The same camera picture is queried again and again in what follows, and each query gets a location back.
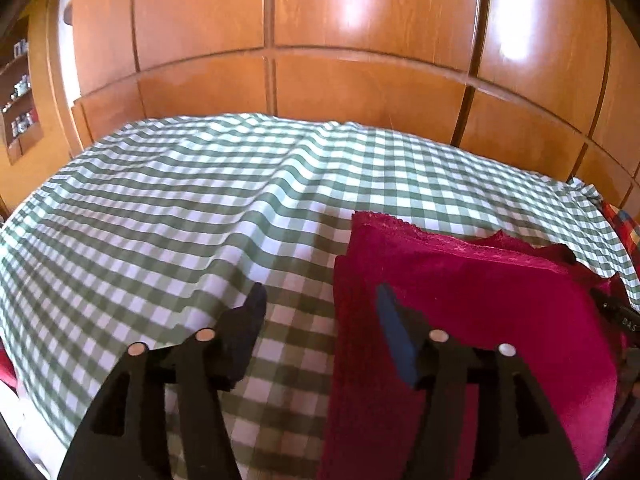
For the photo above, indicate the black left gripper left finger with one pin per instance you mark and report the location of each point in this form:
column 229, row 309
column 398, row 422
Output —
column 151, row 392

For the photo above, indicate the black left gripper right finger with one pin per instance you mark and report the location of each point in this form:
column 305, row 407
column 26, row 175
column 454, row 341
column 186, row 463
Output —
column 485, row 416

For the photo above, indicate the crimson red garment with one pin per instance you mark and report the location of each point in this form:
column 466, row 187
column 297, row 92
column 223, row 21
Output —
column 484, row 292

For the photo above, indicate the red plaid pillow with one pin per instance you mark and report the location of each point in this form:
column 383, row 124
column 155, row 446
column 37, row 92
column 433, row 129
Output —
column 625, row 227

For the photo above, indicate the green white checkered bedsheet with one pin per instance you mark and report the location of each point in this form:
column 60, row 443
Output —
column 152, row 231

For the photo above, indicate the wooden wall shelf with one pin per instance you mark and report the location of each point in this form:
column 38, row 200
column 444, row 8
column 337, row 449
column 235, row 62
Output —
column 20, row 127

